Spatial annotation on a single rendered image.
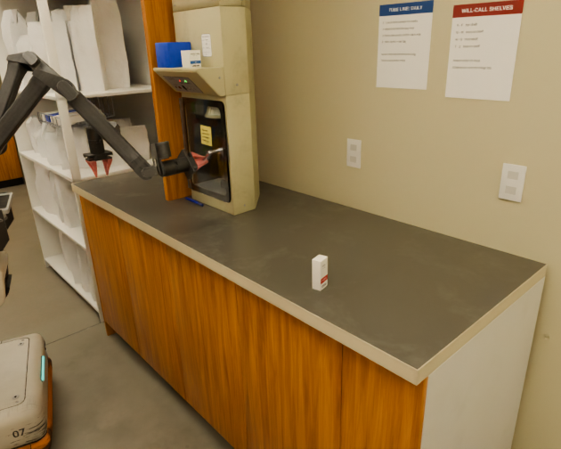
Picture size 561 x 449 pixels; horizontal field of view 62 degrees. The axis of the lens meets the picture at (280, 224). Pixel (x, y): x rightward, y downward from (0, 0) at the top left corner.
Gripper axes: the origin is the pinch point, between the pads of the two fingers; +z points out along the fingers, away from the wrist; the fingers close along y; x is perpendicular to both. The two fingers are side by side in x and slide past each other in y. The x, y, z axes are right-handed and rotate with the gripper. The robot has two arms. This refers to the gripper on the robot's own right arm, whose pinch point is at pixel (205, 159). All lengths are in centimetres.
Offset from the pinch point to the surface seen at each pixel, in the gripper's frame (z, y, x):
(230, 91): 7.3, 13.6, -24.3
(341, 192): 49, -33, -10
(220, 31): 5.1, 29.5, -37.2
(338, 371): -22, -87, -43
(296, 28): 48, 35, -33
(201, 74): -4.5, 18.6, -28.6
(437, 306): 1, -84, -63
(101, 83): 11, 95, 74
